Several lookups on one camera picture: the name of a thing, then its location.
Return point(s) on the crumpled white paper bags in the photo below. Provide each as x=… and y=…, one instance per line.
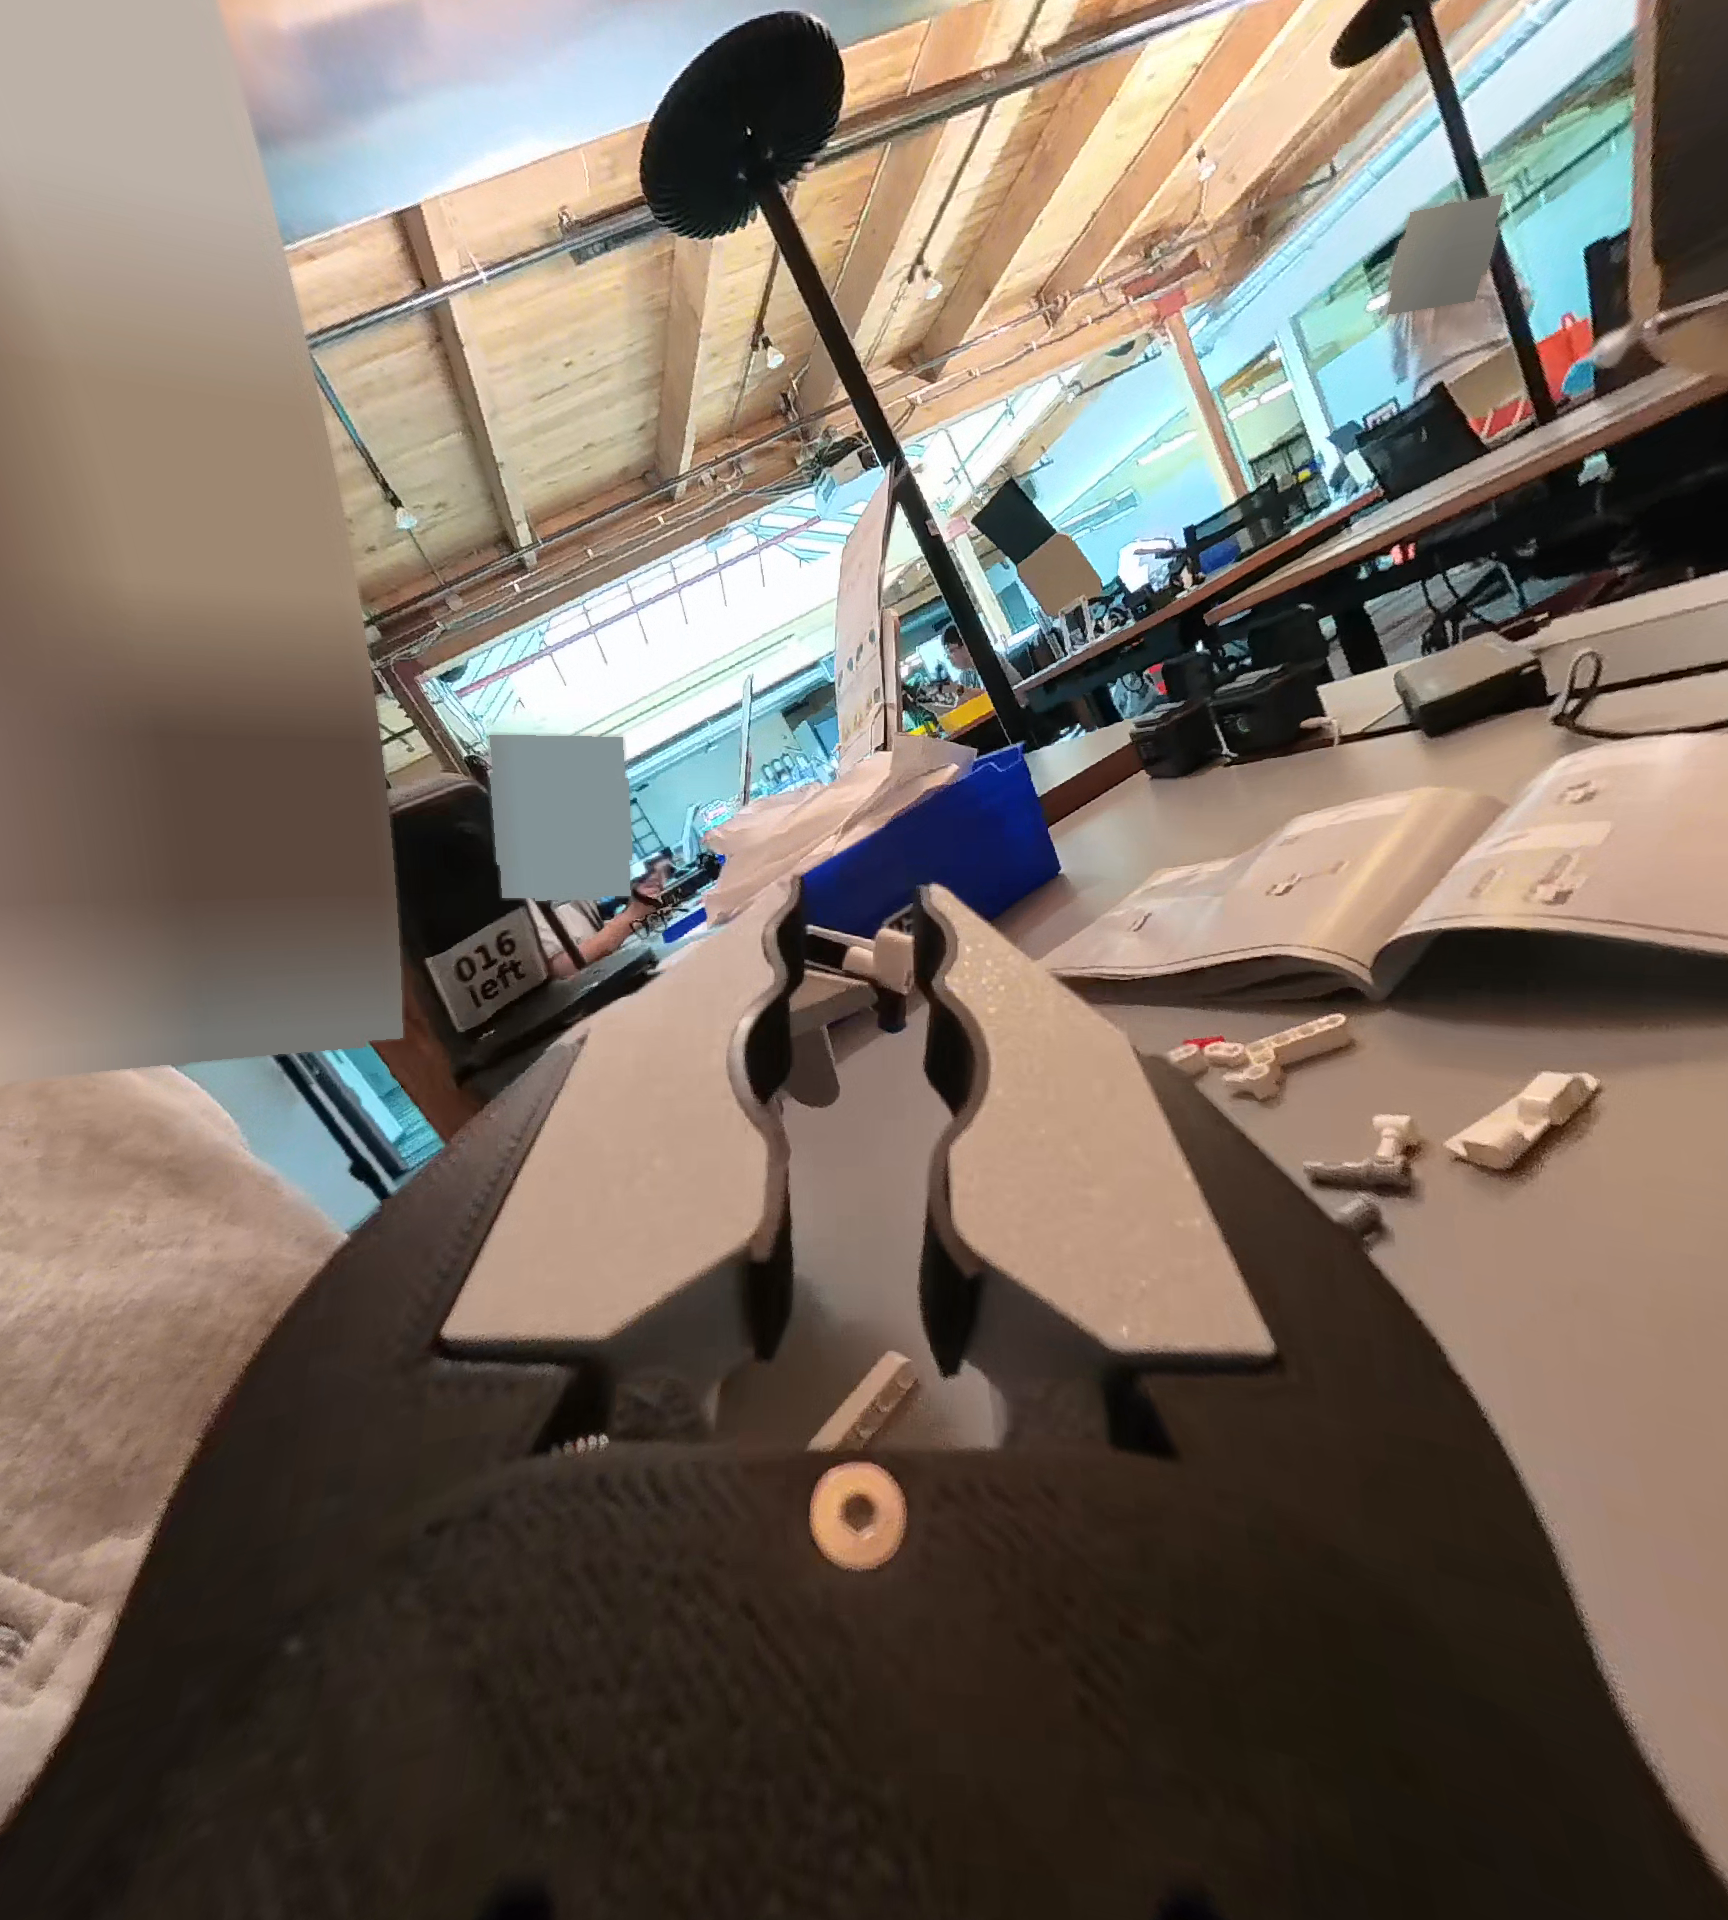
x=819, y=819

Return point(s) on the black battery charger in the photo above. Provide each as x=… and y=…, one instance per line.
x=1269, y=713
x=1179, y=738

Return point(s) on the computer monitor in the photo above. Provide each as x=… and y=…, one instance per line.
x=1726, y=150

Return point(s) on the black floor lamp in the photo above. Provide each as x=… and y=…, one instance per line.
x=1478, y=211
x=741, y=120

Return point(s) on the long wooden desk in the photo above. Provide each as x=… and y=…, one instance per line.
x=1554, y=450

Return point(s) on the person's grey hoodie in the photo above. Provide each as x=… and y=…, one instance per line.
x=69, y=1350

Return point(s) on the blue plastic bin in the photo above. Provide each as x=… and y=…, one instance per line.
x=954, y=854

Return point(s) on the white lego beam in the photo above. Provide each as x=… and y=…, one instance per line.
x=864, y=1400

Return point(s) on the white lego pin assembly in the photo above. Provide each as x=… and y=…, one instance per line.
x=864, y=956

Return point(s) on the white lego panel piece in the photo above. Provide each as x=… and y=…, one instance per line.
x=1524, y=1118

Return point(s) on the open instruction booklet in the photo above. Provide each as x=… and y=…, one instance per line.
x=1404, y=885

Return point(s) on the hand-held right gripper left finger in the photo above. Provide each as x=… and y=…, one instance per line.
x=609, y=1185

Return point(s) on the black power adapter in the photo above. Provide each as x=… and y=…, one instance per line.
x=1472, y=683

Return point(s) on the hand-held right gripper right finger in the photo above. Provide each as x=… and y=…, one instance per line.
x=1089, y=1185

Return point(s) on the pile of lego pieces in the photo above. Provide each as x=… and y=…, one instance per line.
x=1263, y=1051

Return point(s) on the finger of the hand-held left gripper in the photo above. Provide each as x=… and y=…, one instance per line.
x=822, y=1008

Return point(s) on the short grey lego pin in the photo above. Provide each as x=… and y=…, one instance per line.
x=1356, y=1215

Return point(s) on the grey axle with white connector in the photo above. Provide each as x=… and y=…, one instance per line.
x=1359, y=1159

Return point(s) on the upright instruction sheet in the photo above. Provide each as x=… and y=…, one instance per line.
x=864, y=630

